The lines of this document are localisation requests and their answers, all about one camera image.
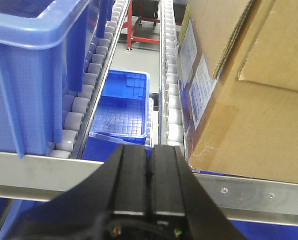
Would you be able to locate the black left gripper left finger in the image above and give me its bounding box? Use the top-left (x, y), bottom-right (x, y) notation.
top-left (5, 145), bottom-right (148, 240)

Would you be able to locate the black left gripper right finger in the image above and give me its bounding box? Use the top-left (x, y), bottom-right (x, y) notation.
top-left (149, 145), bottom-right (246, 240)

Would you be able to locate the brown cardboard box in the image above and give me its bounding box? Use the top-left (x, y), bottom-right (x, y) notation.
top-left (181, 0), bottom-right (298, 184)

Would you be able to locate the blue bin on lower shelf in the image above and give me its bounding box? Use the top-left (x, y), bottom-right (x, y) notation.
top-left (82, 69), bottom-right (150, 162)

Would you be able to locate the right roller track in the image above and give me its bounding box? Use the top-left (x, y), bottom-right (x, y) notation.
top-left (158, 0), bottom-right (184, 148)

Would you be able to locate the roller track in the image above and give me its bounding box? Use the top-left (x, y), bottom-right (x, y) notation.
top-left (49, 0), bottom-right (131, 159)
top-left (158, 0), bottom-right (184, 148)

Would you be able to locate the left roller track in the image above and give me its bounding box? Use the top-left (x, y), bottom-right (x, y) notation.
top-left (49, 0), bottom-right (131, 159)

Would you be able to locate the light blue plastic bin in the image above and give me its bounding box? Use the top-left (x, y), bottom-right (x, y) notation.
top-left (0, 0), bottom-right (110, 157)

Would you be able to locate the metal shelf front rail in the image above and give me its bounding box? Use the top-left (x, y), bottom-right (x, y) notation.
top-left (0, 152), bottom-right (298, 226)

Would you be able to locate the red metal frame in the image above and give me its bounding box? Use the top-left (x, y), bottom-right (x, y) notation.
top-left (126, 0), bottom-right (183, 52)

